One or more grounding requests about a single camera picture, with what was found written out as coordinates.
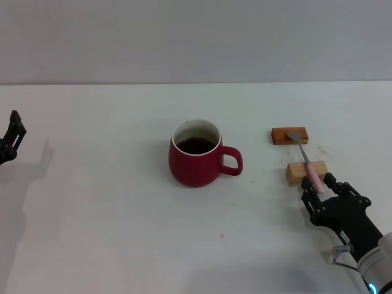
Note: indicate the light wooden block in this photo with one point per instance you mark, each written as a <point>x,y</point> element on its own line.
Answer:
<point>297,174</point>

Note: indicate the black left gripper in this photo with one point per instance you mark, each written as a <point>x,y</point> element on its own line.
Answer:
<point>3,153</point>

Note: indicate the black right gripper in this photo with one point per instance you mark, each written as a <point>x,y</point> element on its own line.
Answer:
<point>349,220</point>

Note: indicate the red ceramic coffee cup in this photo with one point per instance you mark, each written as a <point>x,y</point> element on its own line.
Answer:
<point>190,171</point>

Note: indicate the orange brown wooden block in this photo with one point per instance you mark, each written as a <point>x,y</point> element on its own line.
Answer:
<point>280,136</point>

